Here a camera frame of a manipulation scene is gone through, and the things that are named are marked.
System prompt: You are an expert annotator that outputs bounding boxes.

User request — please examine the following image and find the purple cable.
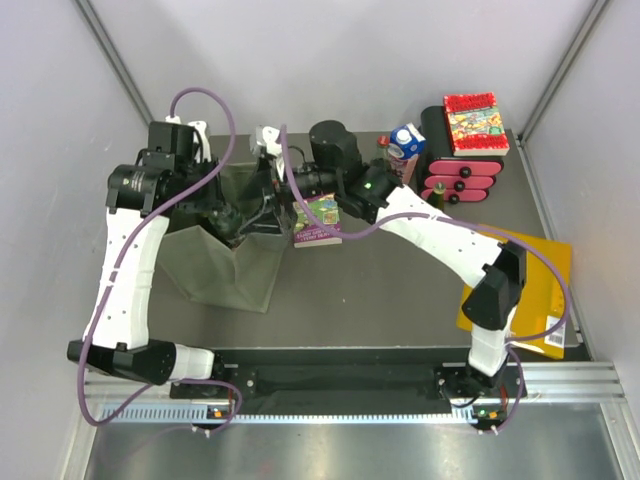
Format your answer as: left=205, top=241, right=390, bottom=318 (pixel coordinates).
left=278, top=124, right=574, bottom=434
left=76, top=87, right=246, bottom=434

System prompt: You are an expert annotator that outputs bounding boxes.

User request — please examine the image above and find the red comic book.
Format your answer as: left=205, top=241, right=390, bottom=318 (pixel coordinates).
left=443, top=92, right=510, bottom=157

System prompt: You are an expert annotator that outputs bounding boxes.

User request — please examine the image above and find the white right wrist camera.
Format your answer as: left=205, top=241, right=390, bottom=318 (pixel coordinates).
left=249, top=126, right=282, bottom=160

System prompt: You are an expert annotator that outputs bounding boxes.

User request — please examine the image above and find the black pink drawer unit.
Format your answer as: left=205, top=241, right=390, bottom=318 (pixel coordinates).
left=415, top=106, right=504, bottom=205

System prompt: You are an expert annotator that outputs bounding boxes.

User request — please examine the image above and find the aluminium frame rail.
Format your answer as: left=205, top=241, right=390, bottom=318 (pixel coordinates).
left=86, top=362, right=624, bottom=430

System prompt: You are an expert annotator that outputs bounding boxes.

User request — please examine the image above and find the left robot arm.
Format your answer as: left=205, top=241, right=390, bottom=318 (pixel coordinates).
left=67, top=117, right=227, bottom=397

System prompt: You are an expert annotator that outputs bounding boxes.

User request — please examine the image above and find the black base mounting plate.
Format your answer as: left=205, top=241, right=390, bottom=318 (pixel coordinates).
left=169, top=349, right=529, bottom=414

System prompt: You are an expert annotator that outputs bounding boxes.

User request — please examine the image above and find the yellow folder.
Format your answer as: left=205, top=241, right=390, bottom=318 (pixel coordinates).
left=456, top=224, right=574, bottom=361

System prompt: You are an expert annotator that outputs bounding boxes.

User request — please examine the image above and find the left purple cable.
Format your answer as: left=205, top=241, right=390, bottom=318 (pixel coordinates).
left=76, top=87, right=246, bottom=434

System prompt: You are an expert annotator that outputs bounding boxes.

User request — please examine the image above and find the purple treehouse book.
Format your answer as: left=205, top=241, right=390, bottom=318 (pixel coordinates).
left=291, top=192, right=344, bottom=249

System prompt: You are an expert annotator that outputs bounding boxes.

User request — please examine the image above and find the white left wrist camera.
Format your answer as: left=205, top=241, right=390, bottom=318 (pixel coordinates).
left=165, top=115, right=211, bottom=163

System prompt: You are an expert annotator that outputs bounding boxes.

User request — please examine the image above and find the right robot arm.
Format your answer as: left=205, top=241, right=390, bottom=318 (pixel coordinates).
left=254, top=120, right=527, bottom=396

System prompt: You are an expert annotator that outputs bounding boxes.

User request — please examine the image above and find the green canvas bag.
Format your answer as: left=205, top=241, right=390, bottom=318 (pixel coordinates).
left=158, top=162, right=287, bottom=315

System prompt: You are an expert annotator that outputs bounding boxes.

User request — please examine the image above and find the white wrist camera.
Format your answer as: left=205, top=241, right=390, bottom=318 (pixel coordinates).
left=165, top=115, right=211, bottom=163
left=249, top=126, right=282, bottom=160

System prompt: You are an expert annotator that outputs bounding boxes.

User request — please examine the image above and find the blue juice carton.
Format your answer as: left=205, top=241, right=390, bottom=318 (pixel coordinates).
left=388, top=123, right=426, bottom=184

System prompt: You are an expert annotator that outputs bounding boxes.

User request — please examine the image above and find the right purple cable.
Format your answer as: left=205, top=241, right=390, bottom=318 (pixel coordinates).
left=278, top=124, right=574, bottom=434

